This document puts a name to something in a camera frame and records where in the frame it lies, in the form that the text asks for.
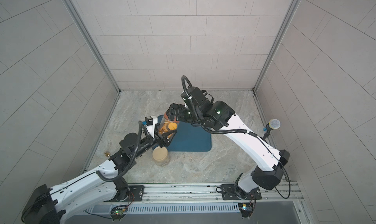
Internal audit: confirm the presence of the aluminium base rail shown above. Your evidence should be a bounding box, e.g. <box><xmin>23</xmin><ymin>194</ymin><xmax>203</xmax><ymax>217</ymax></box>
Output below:
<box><xmin>83</xmin><ymin>182</ymin><xmax>303</xmax><ymax>217</ymax></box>

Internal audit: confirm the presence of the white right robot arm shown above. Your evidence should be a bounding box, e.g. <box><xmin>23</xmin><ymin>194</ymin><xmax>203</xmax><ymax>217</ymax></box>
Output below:
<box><xmin>166</xmin><ymin>75</ymin><xmax>290</xmax><ymax>200</ymax></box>

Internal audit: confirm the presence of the teal plastic tray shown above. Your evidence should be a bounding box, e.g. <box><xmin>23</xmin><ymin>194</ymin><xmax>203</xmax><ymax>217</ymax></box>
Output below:
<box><xmin>155</xmin><ymin>115</ymin><xmax>212</xmax><ymax>152</ymax></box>

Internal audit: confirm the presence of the aluminium corner frame post right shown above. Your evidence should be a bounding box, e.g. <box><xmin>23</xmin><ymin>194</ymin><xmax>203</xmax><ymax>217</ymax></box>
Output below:
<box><xmin>253</xmin><ymin>0</ymin><xmax>306</xmax><ymax>92</ymax></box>

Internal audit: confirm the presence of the left circuit board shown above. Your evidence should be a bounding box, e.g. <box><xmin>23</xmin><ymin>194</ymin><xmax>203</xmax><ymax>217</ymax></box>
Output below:
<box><xmin>110</xmin><ymin>206</ymin><xmax>127</xmax><ymax>220</ymax></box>

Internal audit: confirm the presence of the circuit board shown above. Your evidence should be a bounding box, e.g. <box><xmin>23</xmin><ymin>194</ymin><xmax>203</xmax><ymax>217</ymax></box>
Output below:
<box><xmin>238</xmin><ymin>203</ymin><xmax>254</xmax><ymax>218</ymax></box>
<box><xmin>110</xmin><ymin>206</ymin><xmax>127</xmax><ymax>220</ymax></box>

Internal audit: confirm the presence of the aluminium corner frame post left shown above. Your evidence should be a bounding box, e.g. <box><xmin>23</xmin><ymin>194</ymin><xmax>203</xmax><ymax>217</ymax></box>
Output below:
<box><xmin>57</xmin><ymin>0</ymin><xmax>121</xmax><ymax>93</ymax></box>

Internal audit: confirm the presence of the right circuit board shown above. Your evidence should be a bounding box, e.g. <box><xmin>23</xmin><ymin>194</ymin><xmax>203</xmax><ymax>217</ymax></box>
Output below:
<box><xmin>238</xmin><ymin>203</ymin><xmax>254</xmax><ymax>218</ymax></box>

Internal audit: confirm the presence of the aluminium corner frame post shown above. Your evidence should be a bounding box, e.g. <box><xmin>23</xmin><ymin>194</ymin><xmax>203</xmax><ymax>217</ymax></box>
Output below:
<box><xmin>57</xmin><ymin>0</ymin><xmax>121</xmax><ymax>93</ymax></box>
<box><xmin>253</xmin><ymin>0</ymin><xmax>306</xmax><ymax>92</ymax></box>

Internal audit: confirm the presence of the jar with beige lid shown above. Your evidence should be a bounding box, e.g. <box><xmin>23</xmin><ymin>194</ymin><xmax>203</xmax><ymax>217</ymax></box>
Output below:
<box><xmin>152</xmin><ymin>146</ymin><xmax>170</xmax><ymax>166</ymax></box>

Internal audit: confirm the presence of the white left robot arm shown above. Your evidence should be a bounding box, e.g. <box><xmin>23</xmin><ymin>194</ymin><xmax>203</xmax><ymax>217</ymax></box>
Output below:
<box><xmin>21</xmin><ymin>120</ymin><xmax>179</xmax><ymax>224</ymax></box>

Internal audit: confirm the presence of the microphone on black stand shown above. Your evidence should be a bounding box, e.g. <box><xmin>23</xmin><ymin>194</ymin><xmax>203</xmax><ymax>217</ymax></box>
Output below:
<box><xmin>262</xmin><ymin>119</ymin><xmax>281</xmax><ymax>141</ymax></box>

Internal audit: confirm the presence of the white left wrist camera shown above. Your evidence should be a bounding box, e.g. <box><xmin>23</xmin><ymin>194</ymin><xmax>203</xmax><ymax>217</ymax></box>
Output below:
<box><xmin>144</xmin><ymin>116</ymin><xmax>158</xmax><ymax>138</ymax></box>

